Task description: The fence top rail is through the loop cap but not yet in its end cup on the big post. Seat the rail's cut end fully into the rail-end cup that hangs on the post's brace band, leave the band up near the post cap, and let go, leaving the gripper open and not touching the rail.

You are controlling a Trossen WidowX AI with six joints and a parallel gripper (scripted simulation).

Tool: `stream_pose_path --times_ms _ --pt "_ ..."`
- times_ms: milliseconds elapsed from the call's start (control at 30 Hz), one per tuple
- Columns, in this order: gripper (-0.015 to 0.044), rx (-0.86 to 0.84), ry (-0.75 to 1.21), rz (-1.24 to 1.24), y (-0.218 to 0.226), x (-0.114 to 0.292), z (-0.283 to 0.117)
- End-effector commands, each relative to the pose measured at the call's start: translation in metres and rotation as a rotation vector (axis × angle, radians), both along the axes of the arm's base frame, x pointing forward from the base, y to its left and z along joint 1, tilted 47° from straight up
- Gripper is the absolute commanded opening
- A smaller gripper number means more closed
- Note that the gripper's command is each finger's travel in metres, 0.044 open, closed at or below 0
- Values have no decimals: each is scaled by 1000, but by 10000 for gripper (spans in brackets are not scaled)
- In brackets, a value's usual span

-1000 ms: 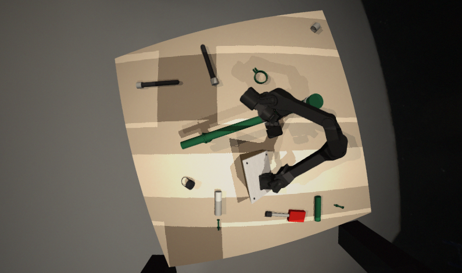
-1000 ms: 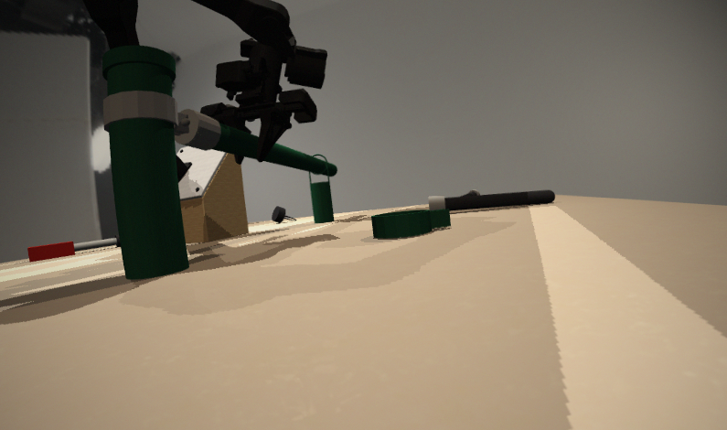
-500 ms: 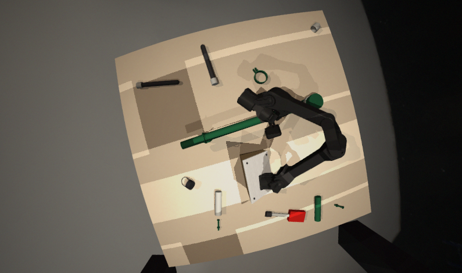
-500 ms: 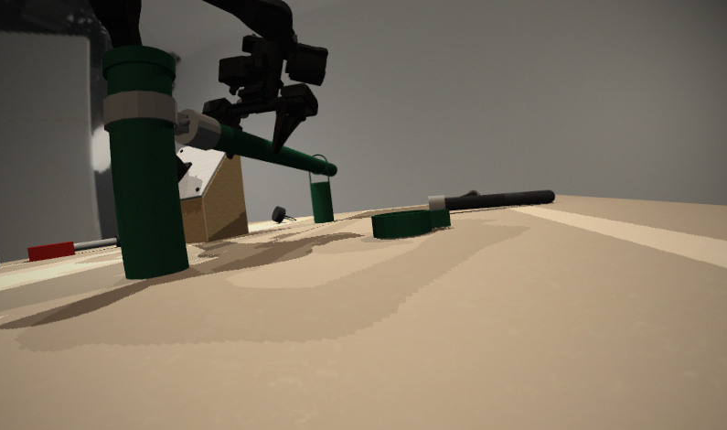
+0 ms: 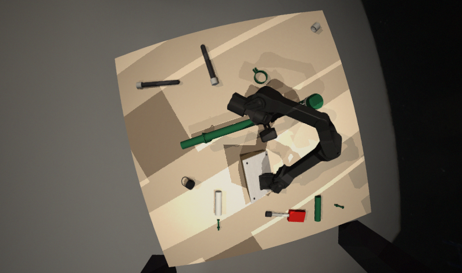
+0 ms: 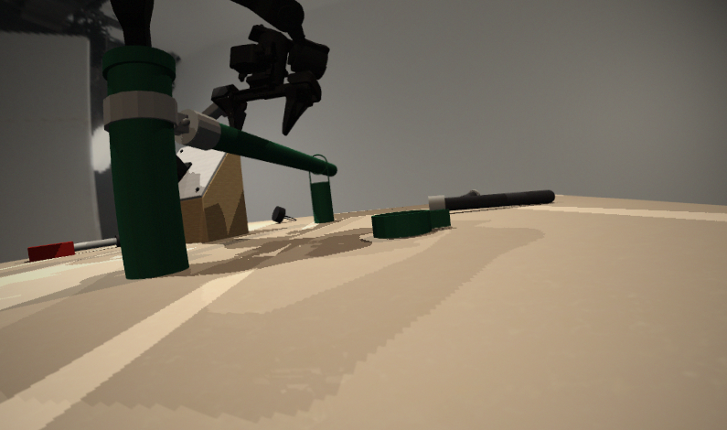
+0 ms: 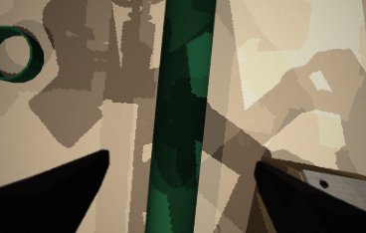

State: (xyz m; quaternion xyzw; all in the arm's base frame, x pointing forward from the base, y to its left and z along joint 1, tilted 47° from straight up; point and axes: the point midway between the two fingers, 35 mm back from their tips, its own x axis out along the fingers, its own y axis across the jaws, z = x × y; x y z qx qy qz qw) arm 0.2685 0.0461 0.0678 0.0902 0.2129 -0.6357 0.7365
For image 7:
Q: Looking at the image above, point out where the dark green cylinder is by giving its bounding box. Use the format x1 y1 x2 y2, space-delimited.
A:
145 0 217 233

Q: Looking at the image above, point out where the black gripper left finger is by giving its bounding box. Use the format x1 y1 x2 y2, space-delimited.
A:
0 149 110 233

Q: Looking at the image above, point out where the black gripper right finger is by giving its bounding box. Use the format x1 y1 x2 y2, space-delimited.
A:
254 161 366 233

